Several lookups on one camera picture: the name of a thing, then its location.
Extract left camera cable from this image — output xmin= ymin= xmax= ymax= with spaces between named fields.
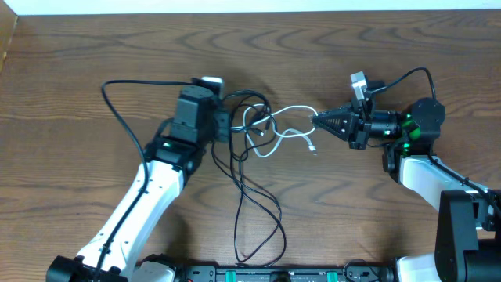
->
xmin=92 ymin=79 xmax=196 ymax=282

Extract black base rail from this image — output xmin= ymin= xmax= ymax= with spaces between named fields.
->
xmin=132 ymin=254 xmax=400 ymax=282

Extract black usb cable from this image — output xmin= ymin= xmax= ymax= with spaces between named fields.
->
xmin=210 ymin=89 xmax=288 ymax=268

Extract right camera cable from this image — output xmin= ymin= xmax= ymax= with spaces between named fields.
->
xmin=367 ymin=67 xmax=501 ymax=220

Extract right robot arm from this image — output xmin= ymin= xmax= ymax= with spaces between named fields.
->
xmin=312 ymin=98 xmax=500 ymax=281

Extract camera cable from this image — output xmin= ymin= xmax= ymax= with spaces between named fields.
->
xmin=367 ymin=67 xmax=501 ymax=220
xmin=92 ymin=79 xmax=196 ymax=282

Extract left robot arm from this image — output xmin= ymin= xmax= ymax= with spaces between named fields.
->
xmin=45 ymin=77 xmax=229 ymax=282

